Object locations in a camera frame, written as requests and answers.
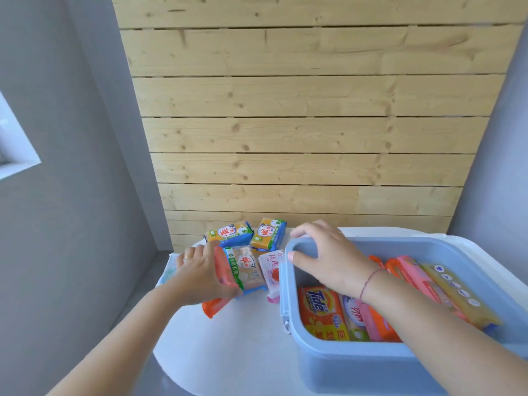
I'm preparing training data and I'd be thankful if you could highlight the person's right hand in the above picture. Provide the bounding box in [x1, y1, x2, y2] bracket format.
[287, 220, 383, 301]

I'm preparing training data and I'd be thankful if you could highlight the red string bracelet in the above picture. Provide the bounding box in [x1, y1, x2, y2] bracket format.
[359, 268, 386, 301]

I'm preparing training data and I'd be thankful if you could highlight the pink and orange soap packet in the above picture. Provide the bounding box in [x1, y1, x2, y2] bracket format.
[357, 301, 403, 343]

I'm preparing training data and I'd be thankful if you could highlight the white and green packet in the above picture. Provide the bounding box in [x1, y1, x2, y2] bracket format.
[156, 252, 184, 289]

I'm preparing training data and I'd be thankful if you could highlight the orange wrapped packet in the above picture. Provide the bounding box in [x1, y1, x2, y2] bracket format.
[368, 255, 403, 281]

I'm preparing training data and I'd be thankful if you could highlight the person's right forearm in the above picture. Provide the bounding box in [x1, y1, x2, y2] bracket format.
[359, 270, 528, 396]

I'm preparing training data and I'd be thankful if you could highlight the clear green-edged soap pack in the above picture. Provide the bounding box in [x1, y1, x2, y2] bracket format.
[225, 245, 268, 296]

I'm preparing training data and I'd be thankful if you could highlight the white framed window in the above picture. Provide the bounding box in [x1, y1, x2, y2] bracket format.
[0, 90, 42, 180]

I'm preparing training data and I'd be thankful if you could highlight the orange and yellow soap bar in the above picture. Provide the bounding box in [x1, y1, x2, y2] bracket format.
[298, 286, 350, 342]

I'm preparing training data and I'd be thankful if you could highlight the pink and white soap pack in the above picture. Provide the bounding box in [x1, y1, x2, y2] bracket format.
[258, 249, 286, 304]

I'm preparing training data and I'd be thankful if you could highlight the long yellow packet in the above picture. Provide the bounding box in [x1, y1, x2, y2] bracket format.
[421, 263, 503, 329]

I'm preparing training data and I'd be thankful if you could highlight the blue plastic storage bin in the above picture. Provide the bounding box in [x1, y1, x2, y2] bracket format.
[280, 236, 528, 396]

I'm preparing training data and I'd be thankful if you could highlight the long pink packet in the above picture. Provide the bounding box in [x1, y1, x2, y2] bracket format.
[396, 255, 469, 322]

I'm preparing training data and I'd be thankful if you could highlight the person's left hand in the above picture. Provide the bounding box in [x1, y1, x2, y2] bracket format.
[165, 240, 245, 307]

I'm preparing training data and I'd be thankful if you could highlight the wooden plank panel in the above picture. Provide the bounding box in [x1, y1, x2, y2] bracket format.
[111, 0, 528, 254]

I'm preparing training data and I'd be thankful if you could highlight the person's left forearm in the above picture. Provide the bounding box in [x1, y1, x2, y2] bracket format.
[46, 282, 188, 396]

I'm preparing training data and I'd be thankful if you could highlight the yellow and blue soap pack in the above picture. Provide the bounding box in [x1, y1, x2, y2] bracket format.
[250, 218, 287, 253]
[204, 221, 254, 249]

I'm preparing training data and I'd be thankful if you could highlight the white and green soap bar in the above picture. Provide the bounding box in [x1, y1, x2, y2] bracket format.
[339, 295, 372, 342]

